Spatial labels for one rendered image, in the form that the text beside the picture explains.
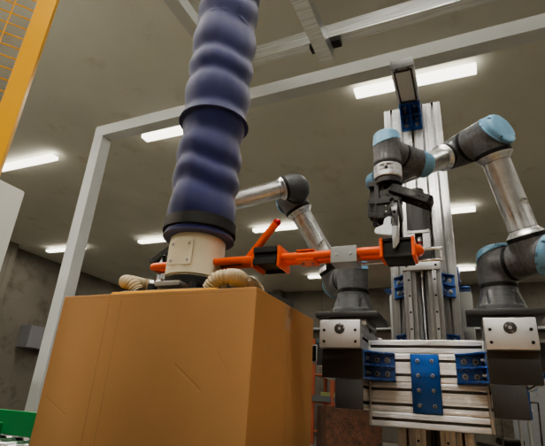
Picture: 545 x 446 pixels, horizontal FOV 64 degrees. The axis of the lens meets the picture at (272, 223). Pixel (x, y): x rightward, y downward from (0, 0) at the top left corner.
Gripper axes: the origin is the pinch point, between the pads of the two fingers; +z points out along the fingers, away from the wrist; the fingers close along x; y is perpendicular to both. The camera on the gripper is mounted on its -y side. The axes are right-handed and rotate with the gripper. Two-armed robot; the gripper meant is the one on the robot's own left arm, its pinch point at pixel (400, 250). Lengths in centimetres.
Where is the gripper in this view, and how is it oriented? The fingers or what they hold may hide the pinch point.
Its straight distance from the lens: 115.1
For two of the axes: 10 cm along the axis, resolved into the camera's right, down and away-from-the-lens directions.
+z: -0.6, 9.2, -3.8
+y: -9.2, 1.0, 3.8
